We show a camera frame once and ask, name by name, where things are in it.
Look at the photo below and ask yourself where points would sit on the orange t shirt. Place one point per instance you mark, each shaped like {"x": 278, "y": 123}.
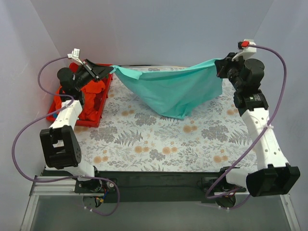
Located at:
{"x": 91, "y": 92}

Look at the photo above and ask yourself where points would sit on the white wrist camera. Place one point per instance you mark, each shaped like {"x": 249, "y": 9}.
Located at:
{"x": 74, "y": 56}
{"x": 246, "y": 51}

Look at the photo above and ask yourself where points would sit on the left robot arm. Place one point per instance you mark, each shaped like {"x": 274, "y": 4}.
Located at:
{"x": 59, "y": 143}

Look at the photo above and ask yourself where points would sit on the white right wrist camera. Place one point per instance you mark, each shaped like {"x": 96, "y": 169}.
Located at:
{"x": 246, "y": 51}

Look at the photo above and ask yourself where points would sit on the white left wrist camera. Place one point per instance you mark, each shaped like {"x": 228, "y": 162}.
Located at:
{"x": 74, "y": 56}

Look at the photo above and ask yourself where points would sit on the floral tablecloth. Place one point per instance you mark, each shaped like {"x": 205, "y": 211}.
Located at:
{"x": 132, "y": 137}

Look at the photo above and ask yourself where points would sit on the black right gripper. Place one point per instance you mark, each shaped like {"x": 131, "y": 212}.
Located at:
{"x": 224, "y": 65}

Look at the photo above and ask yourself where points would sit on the red plastic bin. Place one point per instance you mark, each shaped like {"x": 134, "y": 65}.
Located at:
{"x": 101, "y": 99}

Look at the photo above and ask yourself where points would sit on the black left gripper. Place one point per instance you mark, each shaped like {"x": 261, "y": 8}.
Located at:
{"x": 91, "y": 70}

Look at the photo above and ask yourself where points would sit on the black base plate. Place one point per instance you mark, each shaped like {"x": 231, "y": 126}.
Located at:
{"x": 168, "y": 186}

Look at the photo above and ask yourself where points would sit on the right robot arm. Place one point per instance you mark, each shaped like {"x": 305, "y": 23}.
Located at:
{"x": 274, "y": 175}

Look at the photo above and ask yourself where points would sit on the teal t shirt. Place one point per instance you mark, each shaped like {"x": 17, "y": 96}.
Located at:
{"x": 173, "y": 93}

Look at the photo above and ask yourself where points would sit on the aluminium frame rail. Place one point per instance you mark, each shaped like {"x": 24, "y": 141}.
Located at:
{"x": 54, "y": 206}

